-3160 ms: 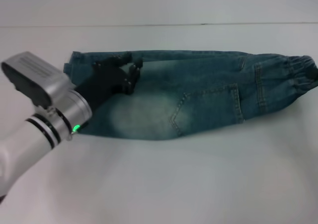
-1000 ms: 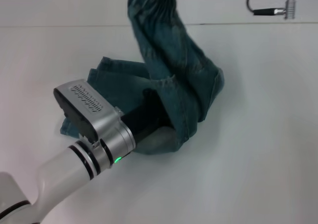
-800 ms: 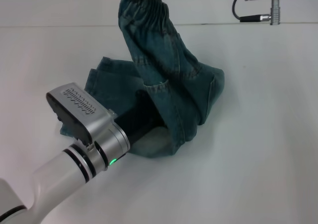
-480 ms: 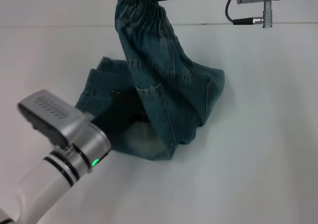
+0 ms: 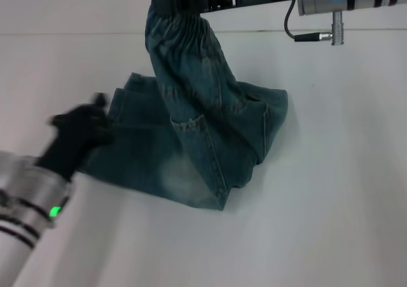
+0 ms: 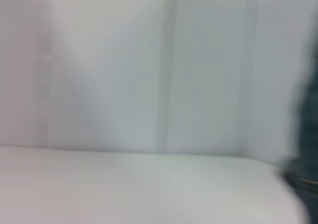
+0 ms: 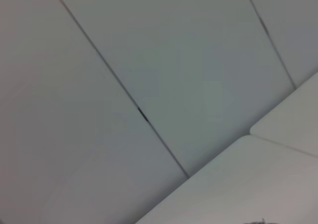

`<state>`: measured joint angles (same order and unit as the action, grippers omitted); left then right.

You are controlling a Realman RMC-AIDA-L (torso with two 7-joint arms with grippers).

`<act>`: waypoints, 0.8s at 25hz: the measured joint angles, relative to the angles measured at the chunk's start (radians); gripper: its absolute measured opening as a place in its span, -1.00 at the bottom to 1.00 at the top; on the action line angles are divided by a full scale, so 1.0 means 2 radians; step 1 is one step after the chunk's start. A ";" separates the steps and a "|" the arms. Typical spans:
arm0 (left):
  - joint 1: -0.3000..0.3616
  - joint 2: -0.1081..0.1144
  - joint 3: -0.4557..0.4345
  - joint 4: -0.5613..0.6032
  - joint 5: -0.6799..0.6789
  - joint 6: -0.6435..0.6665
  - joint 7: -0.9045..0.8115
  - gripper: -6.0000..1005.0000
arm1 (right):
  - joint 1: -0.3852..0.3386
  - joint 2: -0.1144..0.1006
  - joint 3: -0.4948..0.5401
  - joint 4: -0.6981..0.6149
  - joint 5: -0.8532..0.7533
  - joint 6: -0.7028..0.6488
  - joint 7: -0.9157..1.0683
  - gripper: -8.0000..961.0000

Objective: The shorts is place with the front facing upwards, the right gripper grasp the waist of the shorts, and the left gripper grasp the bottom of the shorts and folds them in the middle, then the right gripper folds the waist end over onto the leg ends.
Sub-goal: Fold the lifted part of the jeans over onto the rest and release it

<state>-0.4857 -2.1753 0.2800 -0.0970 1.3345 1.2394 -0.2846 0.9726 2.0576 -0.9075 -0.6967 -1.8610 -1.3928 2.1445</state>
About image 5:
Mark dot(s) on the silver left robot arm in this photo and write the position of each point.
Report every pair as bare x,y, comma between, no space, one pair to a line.
28,217

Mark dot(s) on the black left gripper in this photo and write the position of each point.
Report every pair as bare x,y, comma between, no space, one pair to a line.
76,137

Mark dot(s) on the blue washed denim shorts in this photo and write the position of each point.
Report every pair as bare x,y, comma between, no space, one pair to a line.
197,134

